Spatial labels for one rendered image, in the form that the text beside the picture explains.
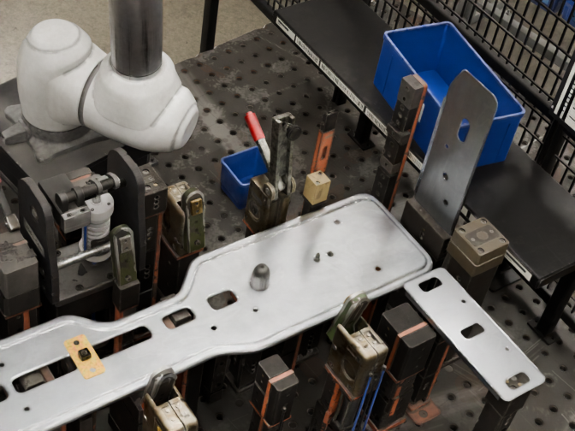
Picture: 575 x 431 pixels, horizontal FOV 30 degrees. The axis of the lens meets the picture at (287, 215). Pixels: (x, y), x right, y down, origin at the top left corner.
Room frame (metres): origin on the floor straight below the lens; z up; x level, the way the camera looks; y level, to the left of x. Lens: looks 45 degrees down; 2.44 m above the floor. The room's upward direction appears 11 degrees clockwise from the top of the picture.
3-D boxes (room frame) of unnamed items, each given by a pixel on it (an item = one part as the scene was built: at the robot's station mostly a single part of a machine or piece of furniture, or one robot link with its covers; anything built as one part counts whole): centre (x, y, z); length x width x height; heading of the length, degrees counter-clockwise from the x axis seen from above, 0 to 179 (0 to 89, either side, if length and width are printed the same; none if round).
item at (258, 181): (1.45, 0.04, 0.88); 0.07 x 0.06 x 0.35; 42
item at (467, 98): (1.49, -0.27, 1.17); 0.12 x 0.01 x 0.34; 42
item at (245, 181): (1.76, 0.10, 0.74); 0.11 x 0.10 x 0.09; 132
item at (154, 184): (1.32, 0.25, 0.91); 0.07 x 0.05 x 0.42; 42
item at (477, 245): (1.41, -0.36, 0.88); 0.08 x 0.08 x 0.36; 42
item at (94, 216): (1.23, 0.34, 0.94); 0.18 x 0.13 x 0.49; 132
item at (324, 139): (1.51, -0.04, 0.95); 0.03 x 0.01 x 0.50; 132
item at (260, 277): (1.24, 0.02, 1.02); 0.03 x 0.03 x 0.07
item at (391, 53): (1.75, -0.27, 1.10); 0.30 x 0.17 x 0.13; 32
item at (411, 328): (1.24, -0.25, 0.84); 0.11 x 0.10 x 0.28; 42
